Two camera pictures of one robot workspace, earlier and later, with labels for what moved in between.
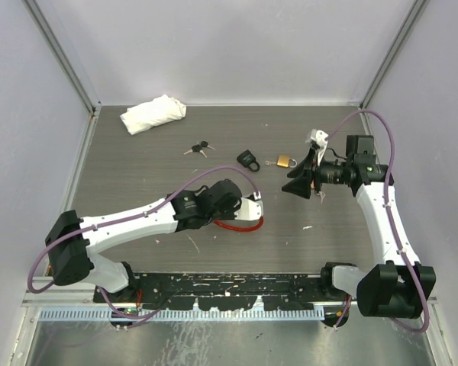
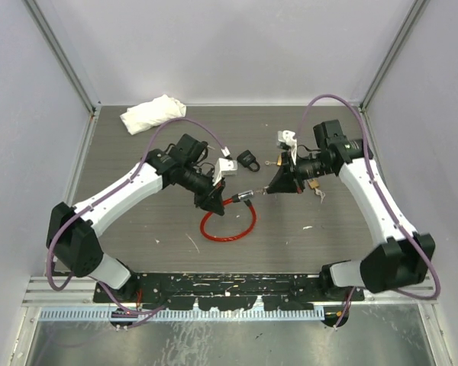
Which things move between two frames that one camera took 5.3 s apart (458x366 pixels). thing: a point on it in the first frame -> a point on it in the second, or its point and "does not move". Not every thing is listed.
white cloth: (154, 113) does not move
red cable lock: (258, 225) -> (246, 196)
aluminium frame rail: (58, 295) does not move
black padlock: (248, 160) does not move
